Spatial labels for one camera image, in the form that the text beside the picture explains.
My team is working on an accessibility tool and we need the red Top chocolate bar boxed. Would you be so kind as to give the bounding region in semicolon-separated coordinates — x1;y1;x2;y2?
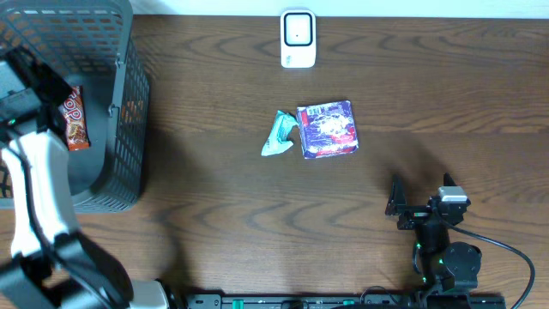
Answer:
59;86;91;151

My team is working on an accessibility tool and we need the purple snack packet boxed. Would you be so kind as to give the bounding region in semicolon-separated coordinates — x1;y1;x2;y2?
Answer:
296;100;359;160

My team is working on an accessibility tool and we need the mint green snack wrapper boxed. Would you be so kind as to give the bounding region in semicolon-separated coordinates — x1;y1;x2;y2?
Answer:
261;111;298;156

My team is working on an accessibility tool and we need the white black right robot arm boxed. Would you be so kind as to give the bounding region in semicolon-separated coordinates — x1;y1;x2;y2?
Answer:
385;173;482;294

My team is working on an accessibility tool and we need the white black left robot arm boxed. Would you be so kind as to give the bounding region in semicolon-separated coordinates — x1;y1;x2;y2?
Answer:
1;47;178;309

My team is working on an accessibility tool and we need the grey plastic mesh basket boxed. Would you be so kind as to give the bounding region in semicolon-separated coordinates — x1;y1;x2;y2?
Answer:
1;0;149;213

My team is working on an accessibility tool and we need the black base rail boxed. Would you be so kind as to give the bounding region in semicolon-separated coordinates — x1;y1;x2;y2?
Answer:
184;294;506;309

